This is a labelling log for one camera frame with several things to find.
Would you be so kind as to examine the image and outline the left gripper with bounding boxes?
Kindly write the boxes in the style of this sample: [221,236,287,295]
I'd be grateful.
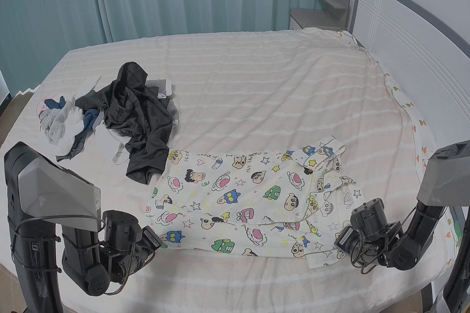
[129,226,165,261]

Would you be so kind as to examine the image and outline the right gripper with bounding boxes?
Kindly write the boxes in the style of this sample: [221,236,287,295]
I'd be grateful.
[333,225,364,257]

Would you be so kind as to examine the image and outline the white printed pyjama top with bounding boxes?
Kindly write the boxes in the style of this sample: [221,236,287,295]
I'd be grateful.
[145,135,363,270]

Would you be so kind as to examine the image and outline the pile of clothes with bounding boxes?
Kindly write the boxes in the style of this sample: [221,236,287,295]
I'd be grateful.
[37,75,180,165]

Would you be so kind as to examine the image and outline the black garment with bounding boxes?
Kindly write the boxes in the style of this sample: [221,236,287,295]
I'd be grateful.
[75,61,180,185]

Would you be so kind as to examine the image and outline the bed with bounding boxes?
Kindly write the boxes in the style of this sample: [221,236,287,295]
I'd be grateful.
[0,0,470,313]

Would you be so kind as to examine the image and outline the grey bedside table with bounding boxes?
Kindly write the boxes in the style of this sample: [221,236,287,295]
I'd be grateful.
[290,0,349,30]

